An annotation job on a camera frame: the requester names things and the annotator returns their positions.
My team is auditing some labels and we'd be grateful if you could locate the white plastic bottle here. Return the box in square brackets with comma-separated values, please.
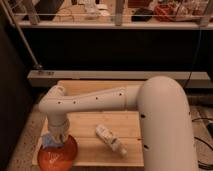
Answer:
[95, 124, 127, 157]

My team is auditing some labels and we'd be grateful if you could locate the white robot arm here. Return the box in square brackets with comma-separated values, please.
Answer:
[39, 76, 199, 171]

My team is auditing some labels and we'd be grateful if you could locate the red clutter on shelf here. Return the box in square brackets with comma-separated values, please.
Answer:
[154, 2, 184, 22]

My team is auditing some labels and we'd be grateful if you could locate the grey metal shelf rail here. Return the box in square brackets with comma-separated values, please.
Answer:
[27, 70, 213, 89]

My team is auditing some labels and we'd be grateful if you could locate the orange ceramic bowl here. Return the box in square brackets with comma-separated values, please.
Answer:
[37, 135, 78, 171]

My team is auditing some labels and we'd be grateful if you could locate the wooden board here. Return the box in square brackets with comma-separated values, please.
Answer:
[31, 80, 162, 168]

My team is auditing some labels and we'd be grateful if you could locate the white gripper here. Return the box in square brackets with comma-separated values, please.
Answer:
[48, 121, 69, 143]

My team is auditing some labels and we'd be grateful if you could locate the diagonal metal rod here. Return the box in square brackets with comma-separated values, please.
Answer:
[2, 0, 43, 71]

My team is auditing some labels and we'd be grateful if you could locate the black cable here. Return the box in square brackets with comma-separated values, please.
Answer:
[181, 27, 203, 88]

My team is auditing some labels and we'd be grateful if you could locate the black object on shelf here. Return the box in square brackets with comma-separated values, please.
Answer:
[131, 8, 153, 22]

